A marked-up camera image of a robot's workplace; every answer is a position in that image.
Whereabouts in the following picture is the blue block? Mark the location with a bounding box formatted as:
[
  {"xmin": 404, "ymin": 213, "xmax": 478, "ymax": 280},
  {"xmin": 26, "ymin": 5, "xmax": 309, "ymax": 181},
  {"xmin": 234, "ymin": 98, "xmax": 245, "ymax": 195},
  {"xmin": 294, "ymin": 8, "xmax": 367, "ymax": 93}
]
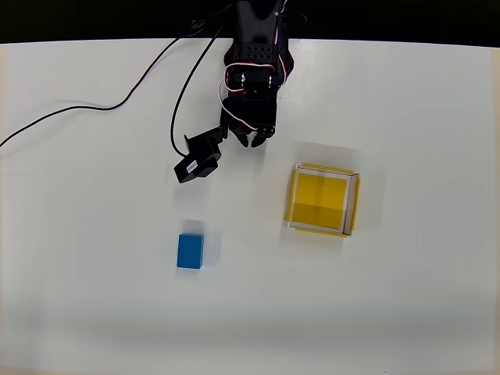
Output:
[{"xmin": 176, "ymin": 232, "xmax": 205, "ymax": 270}]

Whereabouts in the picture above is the yellow cardboard box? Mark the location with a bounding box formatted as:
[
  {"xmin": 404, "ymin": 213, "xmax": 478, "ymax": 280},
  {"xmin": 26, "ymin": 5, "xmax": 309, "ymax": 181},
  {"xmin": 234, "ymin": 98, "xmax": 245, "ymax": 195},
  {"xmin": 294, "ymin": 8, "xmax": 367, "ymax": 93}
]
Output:
[{"xmin": 283, "ymin": 162, "xmax": 362, "ymax": 238}]

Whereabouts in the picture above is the black webcam on gripper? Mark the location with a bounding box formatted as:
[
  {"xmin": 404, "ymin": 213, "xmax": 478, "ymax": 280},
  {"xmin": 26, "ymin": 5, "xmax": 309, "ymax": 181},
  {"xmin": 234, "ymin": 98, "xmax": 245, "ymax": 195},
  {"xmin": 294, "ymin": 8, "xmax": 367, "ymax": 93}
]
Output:
[{"xmin": 173, "ymin": 125, "xmax": 230, "ymax": 185}]

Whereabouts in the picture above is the black webcam cable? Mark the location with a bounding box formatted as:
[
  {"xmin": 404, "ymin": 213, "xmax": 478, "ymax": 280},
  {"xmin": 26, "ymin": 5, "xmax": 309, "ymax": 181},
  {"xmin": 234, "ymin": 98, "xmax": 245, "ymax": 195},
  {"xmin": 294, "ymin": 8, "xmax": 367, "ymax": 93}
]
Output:
[{"xmin": 170, "ymin": 18, "xmax": 238, "ymax": 158}]

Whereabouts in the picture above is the black usb extension cable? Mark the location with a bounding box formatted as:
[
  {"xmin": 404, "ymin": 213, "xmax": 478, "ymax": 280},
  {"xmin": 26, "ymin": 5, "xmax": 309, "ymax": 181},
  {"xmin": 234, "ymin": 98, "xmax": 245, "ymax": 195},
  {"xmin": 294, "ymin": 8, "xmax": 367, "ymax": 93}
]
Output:
[{"xmin": 0, "ymin": 17, "xmax": 206, "ymax": 149}]

